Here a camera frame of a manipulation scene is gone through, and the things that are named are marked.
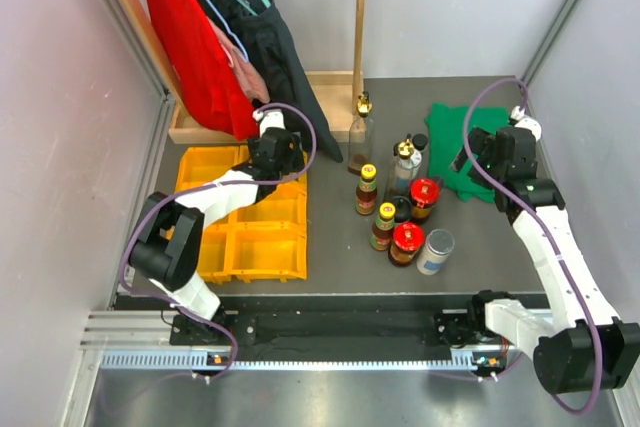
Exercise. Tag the black garment on hanger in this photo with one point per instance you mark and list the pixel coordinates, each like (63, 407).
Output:
(267, 40)

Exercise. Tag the grey lid white shaker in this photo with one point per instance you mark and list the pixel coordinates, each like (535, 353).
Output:
(406, 169)

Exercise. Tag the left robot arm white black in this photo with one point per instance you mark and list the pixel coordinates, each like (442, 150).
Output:
(165, 244)

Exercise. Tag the small black cap bottle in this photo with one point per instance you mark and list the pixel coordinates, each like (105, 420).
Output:
(420, 142)

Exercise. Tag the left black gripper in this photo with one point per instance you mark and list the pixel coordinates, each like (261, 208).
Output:
(294, 161)

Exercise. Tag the sauce bottle yellow cap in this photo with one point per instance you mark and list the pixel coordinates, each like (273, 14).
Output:
(382, 228)
(366, 192)

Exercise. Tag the red lid sauce jar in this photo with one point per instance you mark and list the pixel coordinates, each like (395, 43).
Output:
(407, 241)
(423, 194)

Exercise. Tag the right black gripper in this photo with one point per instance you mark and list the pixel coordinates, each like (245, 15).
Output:
(482, 144)

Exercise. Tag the sauce bottle yellow cap front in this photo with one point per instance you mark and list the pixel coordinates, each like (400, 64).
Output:
(382, 228)

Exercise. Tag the pink garment on hanger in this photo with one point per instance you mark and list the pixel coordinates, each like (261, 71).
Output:
(248, 78)

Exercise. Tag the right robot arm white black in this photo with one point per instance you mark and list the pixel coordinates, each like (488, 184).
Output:
(585, 344)

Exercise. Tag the red shirt on hanger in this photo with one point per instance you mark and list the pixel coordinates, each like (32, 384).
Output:
(212, 95)

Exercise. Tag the wooden clothes rack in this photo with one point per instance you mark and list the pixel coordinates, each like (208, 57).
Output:
(336, 91)

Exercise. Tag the red lid sauce jar front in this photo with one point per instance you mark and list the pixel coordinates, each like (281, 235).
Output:
(407, 241)

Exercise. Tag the sauce bottle yellow cap rear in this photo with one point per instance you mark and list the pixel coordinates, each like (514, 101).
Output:
(366, 192)

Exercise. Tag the red lid sauce jar rear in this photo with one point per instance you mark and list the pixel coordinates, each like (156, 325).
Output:
(423, 194)

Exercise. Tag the grey lid salt jar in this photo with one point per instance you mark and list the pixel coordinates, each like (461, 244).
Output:
(438, 246)

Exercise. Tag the glass oil bottle gold spout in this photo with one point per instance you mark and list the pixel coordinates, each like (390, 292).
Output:
(360, 135)

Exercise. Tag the yellow plastic bin organizer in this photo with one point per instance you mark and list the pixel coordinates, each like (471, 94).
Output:
(266, 241)

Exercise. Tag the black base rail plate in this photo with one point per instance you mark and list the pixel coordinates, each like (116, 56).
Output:
(365, 326)

